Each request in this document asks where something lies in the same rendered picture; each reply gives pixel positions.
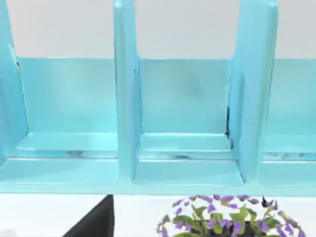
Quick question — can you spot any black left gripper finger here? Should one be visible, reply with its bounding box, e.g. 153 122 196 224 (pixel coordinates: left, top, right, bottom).
61 195 116 237

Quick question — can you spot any light blue rack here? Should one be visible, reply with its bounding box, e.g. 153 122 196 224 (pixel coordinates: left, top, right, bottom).
0 0 316 196

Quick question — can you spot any purple flowering potted plant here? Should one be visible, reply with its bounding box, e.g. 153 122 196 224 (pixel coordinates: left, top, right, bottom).
157 194 307 237

